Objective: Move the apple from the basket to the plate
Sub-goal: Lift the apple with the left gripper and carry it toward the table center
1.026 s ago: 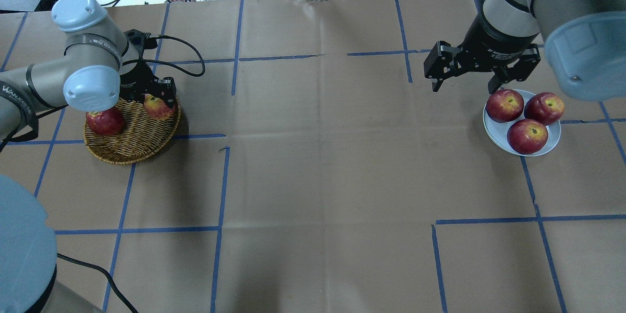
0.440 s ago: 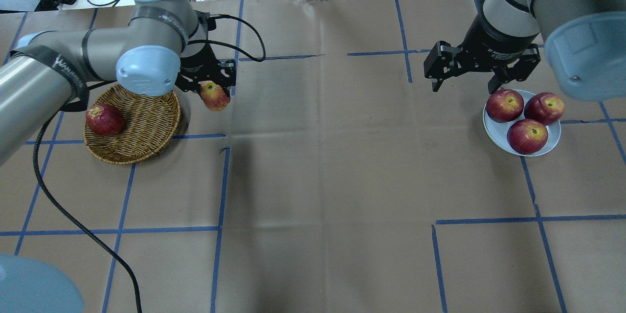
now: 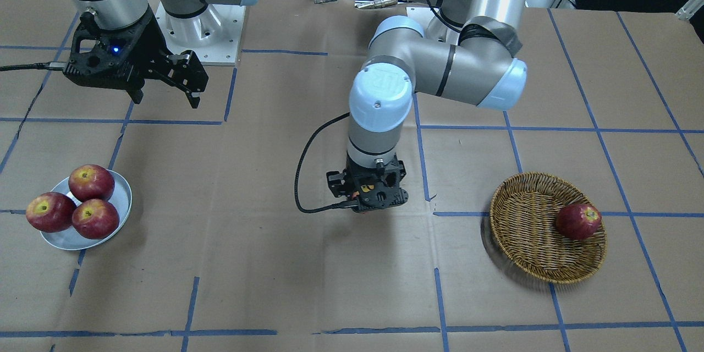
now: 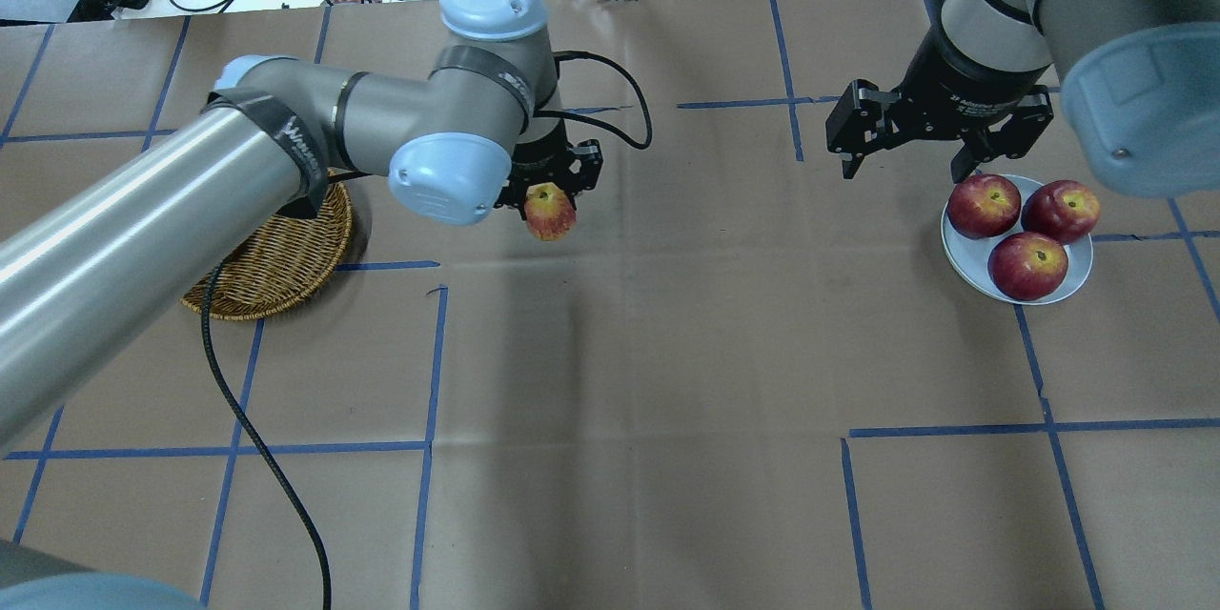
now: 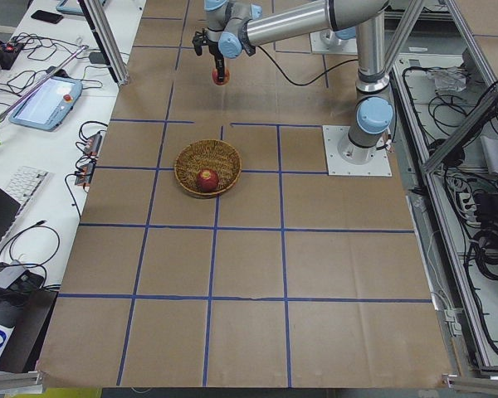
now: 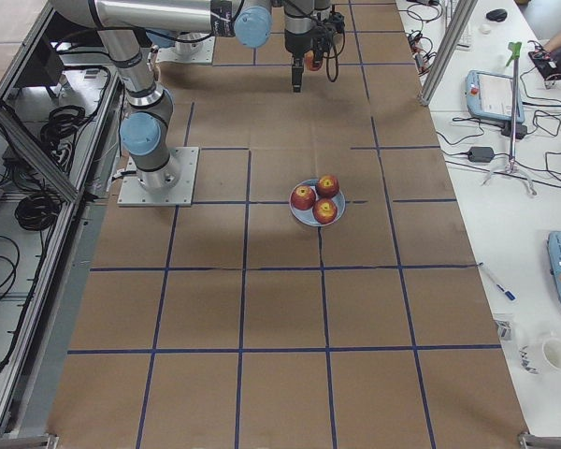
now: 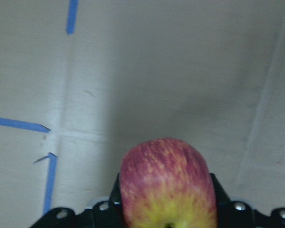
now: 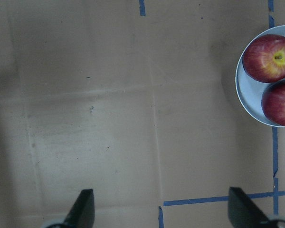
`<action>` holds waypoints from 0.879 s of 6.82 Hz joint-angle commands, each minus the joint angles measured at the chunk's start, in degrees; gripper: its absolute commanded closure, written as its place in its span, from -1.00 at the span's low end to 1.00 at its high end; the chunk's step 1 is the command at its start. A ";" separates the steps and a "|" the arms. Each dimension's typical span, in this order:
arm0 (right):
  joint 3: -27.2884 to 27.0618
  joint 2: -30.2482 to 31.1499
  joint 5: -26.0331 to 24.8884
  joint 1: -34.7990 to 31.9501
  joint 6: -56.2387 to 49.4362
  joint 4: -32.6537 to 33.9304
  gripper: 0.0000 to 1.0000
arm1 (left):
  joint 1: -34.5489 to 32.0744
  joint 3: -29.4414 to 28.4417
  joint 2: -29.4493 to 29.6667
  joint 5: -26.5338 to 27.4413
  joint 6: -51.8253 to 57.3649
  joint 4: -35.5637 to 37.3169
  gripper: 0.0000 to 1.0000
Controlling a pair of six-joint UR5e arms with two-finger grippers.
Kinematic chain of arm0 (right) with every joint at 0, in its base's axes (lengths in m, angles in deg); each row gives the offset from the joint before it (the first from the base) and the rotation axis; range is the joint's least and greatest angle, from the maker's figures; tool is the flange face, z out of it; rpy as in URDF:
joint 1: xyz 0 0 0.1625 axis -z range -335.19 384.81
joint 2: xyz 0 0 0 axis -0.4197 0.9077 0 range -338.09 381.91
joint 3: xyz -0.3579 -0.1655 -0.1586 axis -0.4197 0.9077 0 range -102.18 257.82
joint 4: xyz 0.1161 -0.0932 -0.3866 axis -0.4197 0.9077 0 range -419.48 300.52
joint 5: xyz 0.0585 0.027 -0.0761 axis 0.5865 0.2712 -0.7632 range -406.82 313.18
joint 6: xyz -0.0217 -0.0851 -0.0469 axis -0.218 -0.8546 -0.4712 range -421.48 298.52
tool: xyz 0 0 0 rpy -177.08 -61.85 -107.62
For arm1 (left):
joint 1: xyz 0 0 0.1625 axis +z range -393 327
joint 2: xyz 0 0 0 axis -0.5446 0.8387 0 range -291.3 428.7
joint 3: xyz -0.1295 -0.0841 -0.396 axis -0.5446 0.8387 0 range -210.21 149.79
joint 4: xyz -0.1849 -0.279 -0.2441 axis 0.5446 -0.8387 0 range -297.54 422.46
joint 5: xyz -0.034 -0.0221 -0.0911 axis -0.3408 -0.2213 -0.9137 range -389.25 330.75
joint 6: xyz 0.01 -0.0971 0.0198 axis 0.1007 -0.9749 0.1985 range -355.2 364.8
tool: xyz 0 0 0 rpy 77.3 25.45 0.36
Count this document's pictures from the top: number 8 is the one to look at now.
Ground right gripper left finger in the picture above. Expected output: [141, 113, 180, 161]
[61, 189, 95, 228]

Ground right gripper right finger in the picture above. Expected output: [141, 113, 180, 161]
[228, 187, 276, 228]

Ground red apple plate front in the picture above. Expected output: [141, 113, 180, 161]
[261, 80, 285, 126]

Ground red apple plate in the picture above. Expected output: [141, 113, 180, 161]
[261, 80, 285, 126]
[242, 34, 285, 83]

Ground light blue plate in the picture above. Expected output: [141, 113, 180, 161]
[235, 25, 285, 127]

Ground red apple plate back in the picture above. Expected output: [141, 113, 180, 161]
[242, 34, 285, 83]

